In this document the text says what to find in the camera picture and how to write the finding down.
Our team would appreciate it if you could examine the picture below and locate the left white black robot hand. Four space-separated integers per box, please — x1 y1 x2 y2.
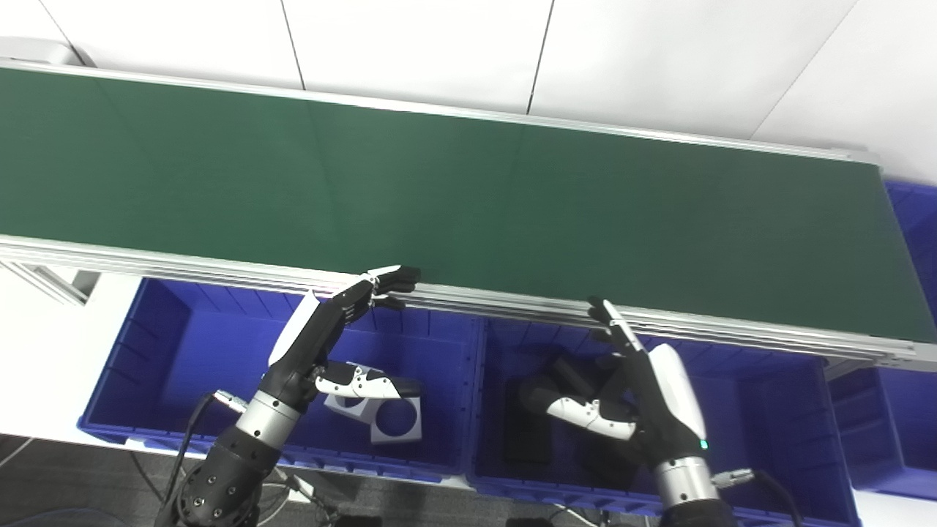
260 265 424 411

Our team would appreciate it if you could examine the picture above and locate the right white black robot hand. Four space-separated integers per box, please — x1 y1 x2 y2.
518 296 711 470

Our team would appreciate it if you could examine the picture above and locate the black cylinder block part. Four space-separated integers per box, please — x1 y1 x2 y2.
504 377 559 466
538 356 619 411

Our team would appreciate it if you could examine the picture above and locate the white part with round hole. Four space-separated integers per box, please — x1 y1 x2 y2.
370 395 424 445
324 362 383 422

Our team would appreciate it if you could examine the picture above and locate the blue plastic bin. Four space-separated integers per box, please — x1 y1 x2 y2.
77 277 484 485
467 318 863 527
827 181 937 503

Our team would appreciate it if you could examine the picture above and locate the green conveyor belt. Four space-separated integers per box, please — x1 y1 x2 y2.
0 37 937 374

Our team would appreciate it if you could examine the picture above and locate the grey floor cable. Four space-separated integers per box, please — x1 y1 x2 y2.
275 468 341 517

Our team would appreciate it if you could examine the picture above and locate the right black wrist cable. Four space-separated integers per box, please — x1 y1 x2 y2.
712 468 803 527

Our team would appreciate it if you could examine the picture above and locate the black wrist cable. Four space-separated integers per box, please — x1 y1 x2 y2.
712 468 803 527
157 392 250 515

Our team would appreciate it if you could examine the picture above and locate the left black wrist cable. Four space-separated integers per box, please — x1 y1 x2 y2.
157 392 250 515

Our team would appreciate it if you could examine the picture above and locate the aluminium conveyor leg frame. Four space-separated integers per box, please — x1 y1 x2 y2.
0 260 100 305

